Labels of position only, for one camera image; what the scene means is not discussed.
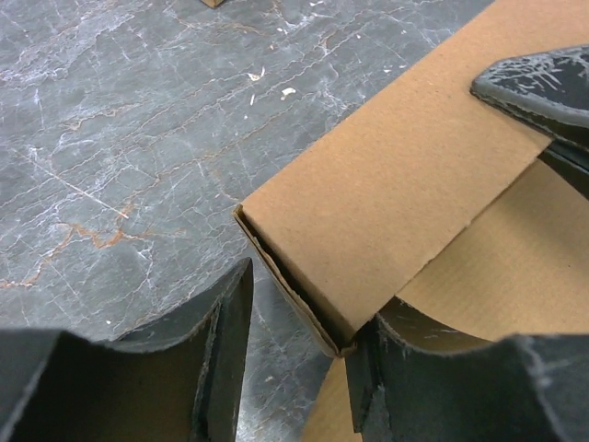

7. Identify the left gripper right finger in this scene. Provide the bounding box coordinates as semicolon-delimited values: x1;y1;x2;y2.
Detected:
346;299;588;441

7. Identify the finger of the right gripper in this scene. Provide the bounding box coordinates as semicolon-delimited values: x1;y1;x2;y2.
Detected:
470;45;588;196

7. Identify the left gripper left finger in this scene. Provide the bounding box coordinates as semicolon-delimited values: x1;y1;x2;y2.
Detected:
1;258;254;441

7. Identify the brown cardboard box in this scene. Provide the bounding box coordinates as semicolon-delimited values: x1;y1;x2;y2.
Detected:
202;0;225;8

